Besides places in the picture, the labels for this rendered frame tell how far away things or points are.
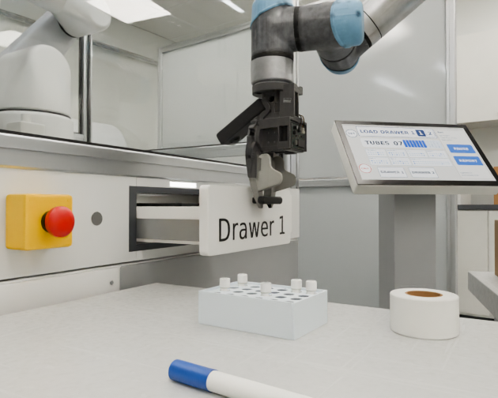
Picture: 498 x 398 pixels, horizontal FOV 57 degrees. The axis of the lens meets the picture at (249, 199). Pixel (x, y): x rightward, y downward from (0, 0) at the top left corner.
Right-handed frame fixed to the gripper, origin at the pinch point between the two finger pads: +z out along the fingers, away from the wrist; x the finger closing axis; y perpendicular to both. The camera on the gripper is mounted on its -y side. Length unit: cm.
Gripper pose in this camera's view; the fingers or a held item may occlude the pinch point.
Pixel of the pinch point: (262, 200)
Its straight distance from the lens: 82.0
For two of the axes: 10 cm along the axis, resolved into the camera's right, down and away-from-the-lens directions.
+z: 0.0, 10.0, -0.1
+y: 8.6, -0.1, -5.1
